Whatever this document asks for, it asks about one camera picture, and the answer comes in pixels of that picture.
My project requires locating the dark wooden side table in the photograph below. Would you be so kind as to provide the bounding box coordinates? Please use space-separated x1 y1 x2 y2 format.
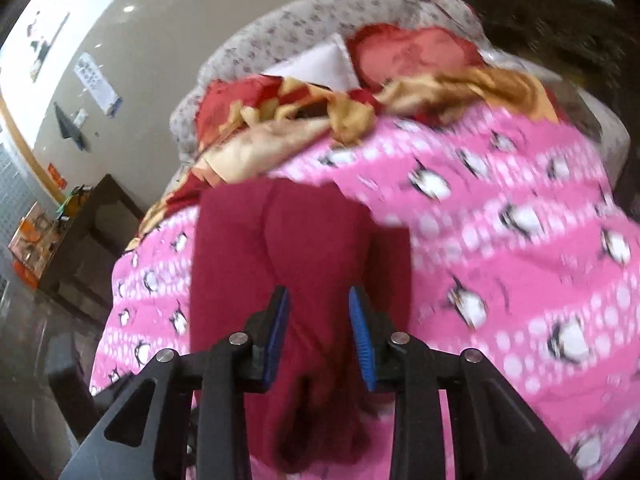
40 175 143 311

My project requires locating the dark red garment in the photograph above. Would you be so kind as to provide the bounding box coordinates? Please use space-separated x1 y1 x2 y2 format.
189 180 413 476

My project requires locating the dark wall hanging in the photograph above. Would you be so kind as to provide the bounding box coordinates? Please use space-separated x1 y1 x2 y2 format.
54 102 93 153

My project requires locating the pink penguin print blanket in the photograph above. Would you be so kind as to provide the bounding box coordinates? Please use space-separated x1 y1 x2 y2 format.
90 105 640 480

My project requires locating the white pillow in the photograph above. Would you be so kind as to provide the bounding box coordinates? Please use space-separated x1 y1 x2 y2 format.
262 35 358 91

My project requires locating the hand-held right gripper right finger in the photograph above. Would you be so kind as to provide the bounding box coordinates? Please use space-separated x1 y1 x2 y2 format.
348 286 583 480

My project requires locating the orange cardboard box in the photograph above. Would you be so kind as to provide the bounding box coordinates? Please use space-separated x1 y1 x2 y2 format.
7 202 66 288

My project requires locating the green and yellow toy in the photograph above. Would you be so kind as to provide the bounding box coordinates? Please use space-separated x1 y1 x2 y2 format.
57 185 93 221

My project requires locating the white wall notice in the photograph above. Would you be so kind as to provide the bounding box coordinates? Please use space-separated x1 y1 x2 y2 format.
74 52 123 118

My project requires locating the red and gold blanket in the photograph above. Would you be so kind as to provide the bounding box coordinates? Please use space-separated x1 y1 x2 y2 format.
125 75 558 251

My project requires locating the red pillow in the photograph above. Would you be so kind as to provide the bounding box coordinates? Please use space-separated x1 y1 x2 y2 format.
347 25 488 93

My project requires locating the dark wooden cabinet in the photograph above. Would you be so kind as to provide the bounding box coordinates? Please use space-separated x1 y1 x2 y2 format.
450 0 626 81

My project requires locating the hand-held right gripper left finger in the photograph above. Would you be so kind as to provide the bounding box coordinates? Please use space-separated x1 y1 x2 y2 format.
59 285 292 480

